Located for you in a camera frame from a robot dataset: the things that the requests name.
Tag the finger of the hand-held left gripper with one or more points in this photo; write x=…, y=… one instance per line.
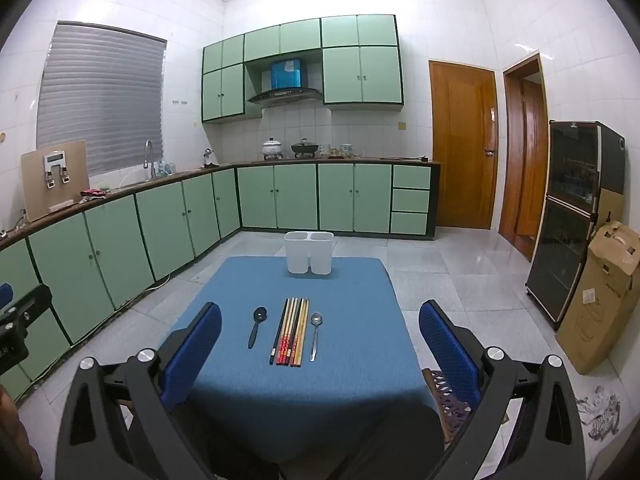
x=4, y=294

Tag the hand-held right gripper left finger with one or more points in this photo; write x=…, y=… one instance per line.
x=192, y=355

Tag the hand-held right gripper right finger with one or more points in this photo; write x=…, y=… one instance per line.
x=447, y=355

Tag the black spoon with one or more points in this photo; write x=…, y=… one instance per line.
x=256, y=327

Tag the row of mixed chopsticks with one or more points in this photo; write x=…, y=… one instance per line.
x=290, y=332

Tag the metal spoon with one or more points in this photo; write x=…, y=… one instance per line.
x=315, y=332

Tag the white twin utensil holder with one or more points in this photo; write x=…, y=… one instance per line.
x=309, y=252

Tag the person's left forearm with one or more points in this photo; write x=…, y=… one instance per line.
x=12, y=435

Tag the brown lattice plastic stool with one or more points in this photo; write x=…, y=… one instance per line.
x=445, y=410

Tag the wooden board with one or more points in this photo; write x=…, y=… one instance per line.
x=35, y=195

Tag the blue tablecloth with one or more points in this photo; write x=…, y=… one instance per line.
x=325, y=385

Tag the red cloth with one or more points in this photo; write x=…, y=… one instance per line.
x=94, y=193

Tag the cardboard box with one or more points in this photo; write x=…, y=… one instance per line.
x=600, y=310

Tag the crumpled printed bag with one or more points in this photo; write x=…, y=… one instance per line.
x=600, y=412

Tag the black glass cabinet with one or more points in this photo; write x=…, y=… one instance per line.
x=570, y=220

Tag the light blue container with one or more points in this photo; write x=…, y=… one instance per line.
x=165, y=168

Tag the green base cabinet with drawers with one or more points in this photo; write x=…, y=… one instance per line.
x=335, y=197

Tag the metal faucet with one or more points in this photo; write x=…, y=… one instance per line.
x=149, y=157

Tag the open wooden door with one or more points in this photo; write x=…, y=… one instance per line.
x=525, y=160

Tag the closed wooden door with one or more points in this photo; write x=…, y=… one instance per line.
x=462, y=145

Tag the grey window blind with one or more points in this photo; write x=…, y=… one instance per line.
x=100, y=105

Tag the white lidded pot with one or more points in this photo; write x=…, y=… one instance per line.
x=272, y=149

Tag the small jars on counter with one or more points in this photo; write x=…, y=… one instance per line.
x=337, y=150

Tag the black wok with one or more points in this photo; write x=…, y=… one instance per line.
x=305, y=148

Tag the range hood with blue film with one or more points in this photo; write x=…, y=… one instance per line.
x=286, y=80

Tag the white bracket gadget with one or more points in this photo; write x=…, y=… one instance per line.
x=56, y=167

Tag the green wall cabinet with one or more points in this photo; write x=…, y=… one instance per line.
x=360, y=72

